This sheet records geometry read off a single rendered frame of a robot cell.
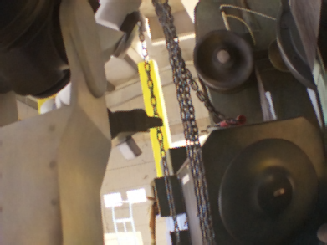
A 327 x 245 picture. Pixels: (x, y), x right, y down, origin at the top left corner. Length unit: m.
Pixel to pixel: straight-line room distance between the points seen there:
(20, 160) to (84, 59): 0.14
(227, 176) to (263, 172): 0.11
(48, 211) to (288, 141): 1.09
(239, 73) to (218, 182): 0.98
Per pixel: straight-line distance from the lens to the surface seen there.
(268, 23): 2.61
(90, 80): 0.65
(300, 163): 1.56
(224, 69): 2.39
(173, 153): 1.85
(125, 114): 1.25
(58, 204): 0.57
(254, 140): 1.54
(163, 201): 1.68
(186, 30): 3.62
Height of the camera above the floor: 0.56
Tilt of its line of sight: 12 degrees up
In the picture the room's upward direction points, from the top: 10 degrees counter-clockwise
